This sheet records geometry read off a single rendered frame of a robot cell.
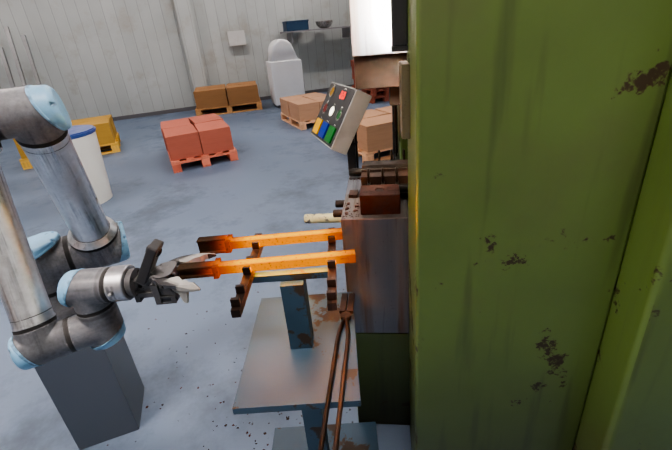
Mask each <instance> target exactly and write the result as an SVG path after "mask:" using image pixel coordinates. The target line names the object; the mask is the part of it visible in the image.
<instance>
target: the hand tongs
mask: <svg viewBox="0 0 672 450"><path fill-rule="evenodd" d="M347 300H348V305H347ZM354 302H355V293H349V298H348V293H342V296H341V303H340V309H339V313H340V318H341V320H342V321H341V323H340V326H339V328H338V331H337V335H336V339H335V345H334V351H333V357H332V363H331V370H330V376H329V382H328V389H327V395H326V401H325V408H324V414H323V420H322V427H321V433H320V440H319V446H318V450H324V444H325V437H326V430H327V423H328V416H329V409H330V402H331V395H332V388H333V381H334V374H335V367H336V360H337V353H338V347H339V340H340V335H341V332H342V329H343V326H344V324H345V328H346V341H345V350H344V358H343V367H342V375H341V384H340V392H339V400H338V409H337V417H336V425H335V434H334V442H333V450H338V448H339V439H340V429H341V420H342V411H343V401H344V392H345V383H346V373H347V364H348V354H349V344H350V327H349V321H348V320H350V319H351V314H353V311H354ZM346 307H347V311H346Z"/></svg>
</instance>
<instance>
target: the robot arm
mask: <svg viewBox="0 0 672 450"><path fill-rule="evenodd" d="M71 127H72V122H71V119H70V116H69V114H68V112H67V110H66V107H65V105H64V103H63V102H62V100H61V98H60V97H59V95H58V94H57V92H56V91H55V90H54V89H53V88H52V87H50V86H48V85H34V86H33V85H26V86H24V87H15V88H7V89H0V153H1V152H2V151H3V148H2V145H1V140H7V139H13V138H15V140H16V142H17V143H18V144H19V145H20V146H21V148H22V149H23V151H24V153H25V154H26V156H27V158H28V159H29V161H30V163H31V165H32V166H33V168H34V170H35V171H36V173H37V175H38V177H39V178H40V180H41V182H42V183H43V185H44V187H45V189H46V190H47V192H48V194H49V195H50V197H51V199H52V201H53V202H54V204H55V206H56V207H57V209H58V211H59V213H60V214H61V216H62V218H63V219H64V221H65V223H66V225H67V226H68V228H69V232H68V235H66V236H62V237H60V234H59V233H57V232H54V231H48V232H43V233H39V234H37V235H34V236H31V237H29V238H27V237H26V234H25V231H24V229H23V226H22V223H21V220H20V218H19V215H18V212H17V209H16V207H15V204H14V201H13V198H12V196H11V193H10V190H9V187H8V185H7V182H6V179H5V176H4V174H3V171H2V168H1V165H0V299H1V301H2V304H3V307H4V309H5V312H6V315H7V317H8V320H9V322H10V325H11V331H12V333H13V336H12V337H11V338H10V339H9V340H8V351H9V352H10V357H11V359H12V361H13V362H14V364H15V365H16V366H17V367H18V368H20V369H22V370H29V369H32V368H34V367H37V366H42V365H44V364H45V363H48V362H50V361H53V360H55V359H58V358H61V357H63V356H66V355H68V354H71V353H73V352H76V351H80V350H83V349H85V348H87V347H91V349H94V350H104V349H107V348H109V347H111V346H113V345H114V344H116V343H117V342H118V341H119V340H120V339H121V338H122V337H123V336H124V334H125V331H126V326H125V323H124V317H123V316H122V314H121V312H120V309H119V307H118V304H117V302H118V301H129V300H132V299H133V298H135V301H136V303H138V302H142V301H143V299H144V298H150V297H154V299H155V302H156V305H162V304H173V303H177V301H178V300H179V298H180V297H181V299H182V300H183V302H185V303H188V302H189V292H194V291H200V290H201V289H200V287H199V286H197V285H196V284H195V283H194V282H188V281H187V280H184V279H181V278H180V277H179V275H180V274H179V272H177V271H176V269H177V267H178V266H179V264H180V263H191V262H202V261H205V260H206V259H210V258H213V257H215V256H216V254H215V253H198V254H190V255H185V256H181V257H177V258H175V259H172V260H170V261H168V262H164V263H161V264H159V265H158V266H156V263H157V260H158V258H159V256H160V255H161V253H162V247H163V244H164V242H163V241H161V240H159V239H154V240H153V241H152V242H151V243H150V244H149V245H148V246H147V247H146V249H145V255H144V258H143V261H142V264H141V267H140V268H135V267H134V266H133V265H131V264H129V265H119V266H110V265H113V264H117V263H120V262H122V261H125V260H127V259H129V258H130V250H129V246H128V242H127V238H126V235H125V231H124V227H123V224H122V222H121V221H116V222H114V220H112V219H111V218H109V217H107V216H105V214H104V212H103V209H102V207H101V205H100V203H99V200H98V198H97V196H96V194H95V191H94V189H93V187H92V185H91V182H90V180H89V178H88V176H87V173H86V171H85V169H84V167H83V165H82V162H81V160H80V158H79V156H78V153H77V151H76V149H75V147H74V144H73V142H72V140H71V138H70V135H69V133H68V129H70V128H71ZM107 266H110V267H107ZM162 302H163V303H162ZM75 313H76V315H74V316H72V315H73V314H75ZM70 316H71V317H70Z"/></svg>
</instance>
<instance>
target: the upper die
mask: <svg viewBox="0 0 672 450"><path fill-rule="evenodd" d="M399 61H407V53H396V54H383V55H371V56H359V57H354V72H355V89H356V90H360V89H374V88H388V87H399Z"/></svg>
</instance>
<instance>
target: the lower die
mask: <svg viewBox="0 0 672 450"><path fill-rule="evenodd" d="M388 164H408V159H405V160H403V159H399V160H380V161H363V165H362V166H366V165H388ZM397 168H398V181H399V184H405V183H408V167H397ZM383 169H384V184H395V181H396V175H395V168H383ZM361 172H362V173H361V185H367V169H361ZM380 184H381V168H375V169H370V185H380Z"/></svg>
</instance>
